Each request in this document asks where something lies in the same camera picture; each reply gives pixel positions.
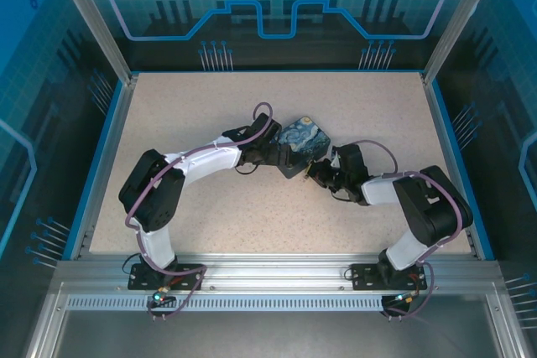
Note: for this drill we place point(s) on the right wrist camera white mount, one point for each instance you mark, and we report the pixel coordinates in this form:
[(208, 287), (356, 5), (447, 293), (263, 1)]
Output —
[(334, 157)]

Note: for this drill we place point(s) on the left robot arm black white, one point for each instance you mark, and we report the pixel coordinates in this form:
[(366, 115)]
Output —
[(155, 194)]

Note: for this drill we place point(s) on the small connector with green light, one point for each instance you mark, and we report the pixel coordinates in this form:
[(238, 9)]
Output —
[(161, 295), (405, 297)]

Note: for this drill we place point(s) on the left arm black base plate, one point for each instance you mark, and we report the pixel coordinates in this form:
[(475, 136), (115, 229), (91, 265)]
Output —
[(189, 276)]

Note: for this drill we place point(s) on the aluminium frame post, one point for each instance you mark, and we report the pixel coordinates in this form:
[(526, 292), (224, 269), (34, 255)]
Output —
[(461, 18), (94, 18)]

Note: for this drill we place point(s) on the aluminium frame beam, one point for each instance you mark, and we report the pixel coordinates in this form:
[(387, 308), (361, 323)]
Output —
[(272, 268)]

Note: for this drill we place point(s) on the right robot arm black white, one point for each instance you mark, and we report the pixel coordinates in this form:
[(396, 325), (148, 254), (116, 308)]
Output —
[(428, 203)]

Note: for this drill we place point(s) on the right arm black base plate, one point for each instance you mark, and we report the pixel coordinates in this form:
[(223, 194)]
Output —
[(365, 276)]

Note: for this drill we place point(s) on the starry night painted tin box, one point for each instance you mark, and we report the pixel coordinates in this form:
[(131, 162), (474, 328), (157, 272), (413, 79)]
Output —
[(304, 136)]

